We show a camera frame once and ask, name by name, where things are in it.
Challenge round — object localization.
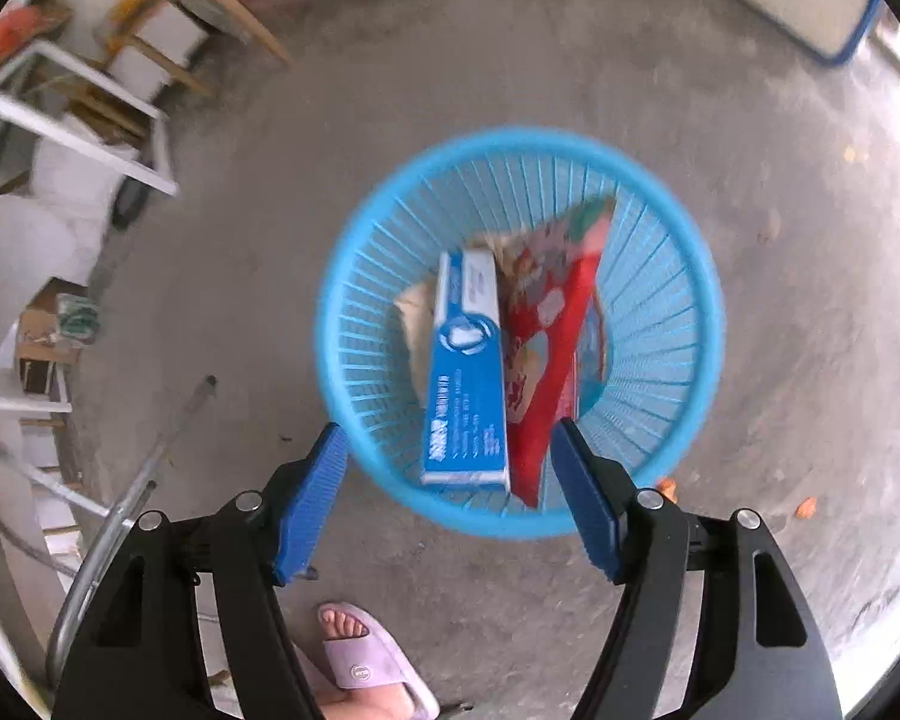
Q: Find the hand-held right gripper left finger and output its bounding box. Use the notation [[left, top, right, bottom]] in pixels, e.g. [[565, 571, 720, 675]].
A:
[[49, 422, 350, 720]]

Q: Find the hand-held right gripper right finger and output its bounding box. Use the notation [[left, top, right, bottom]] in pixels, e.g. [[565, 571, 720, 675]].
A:
[[551, 418, 845, 720]]

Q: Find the red snack packet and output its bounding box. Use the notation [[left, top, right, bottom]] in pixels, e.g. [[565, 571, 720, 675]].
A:
[[495, 195, 620, 509]]

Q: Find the blue toothpaste box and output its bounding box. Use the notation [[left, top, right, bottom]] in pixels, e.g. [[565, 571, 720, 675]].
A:
[[421, 249, 512, 494]]

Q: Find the blue plastic basket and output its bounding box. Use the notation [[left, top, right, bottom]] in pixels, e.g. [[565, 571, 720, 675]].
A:
[[315, 127, 725, 539]]

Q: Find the person's foot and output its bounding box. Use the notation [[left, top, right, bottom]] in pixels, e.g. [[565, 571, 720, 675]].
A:
[[321, 610, 417, 720]]

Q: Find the lilac slipper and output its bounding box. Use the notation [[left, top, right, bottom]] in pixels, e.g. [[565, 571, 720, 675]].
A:
[[316, 602, 441, 720]]

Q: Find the metal tube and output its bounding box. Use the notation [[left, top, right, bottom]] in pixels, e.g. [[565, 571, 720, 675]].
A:
[[45, 377, 218, 691]]

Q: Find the green and white packet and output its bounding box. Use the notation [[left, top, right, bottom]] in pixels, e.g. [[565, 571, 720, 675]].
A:
[[56, 292, 102, 342]]

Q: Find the cardboard box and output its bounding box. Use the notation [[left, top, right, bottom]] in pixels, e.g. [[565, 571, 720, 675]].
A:
[[15, 277, 106, 391]]

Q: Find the white sack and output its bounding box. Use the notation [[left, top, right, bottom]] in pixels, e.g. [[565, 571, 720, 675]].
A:
[[0, 142, 143, 293]]

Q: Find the white desk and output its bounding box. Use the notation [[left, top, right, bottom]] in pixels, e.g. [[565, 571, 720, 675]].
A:
[[0, 41, 179, 200]]

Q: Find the wooden chair with black seat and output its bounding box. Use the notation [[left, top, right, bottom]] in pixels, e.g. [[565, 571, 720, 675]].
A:
[[105, 0, 346, 102]]

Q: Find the orange plastic bag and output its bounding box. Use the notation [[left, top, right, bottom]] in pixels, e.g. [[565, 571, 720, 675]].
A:
[[0, 4, 72, 83]]

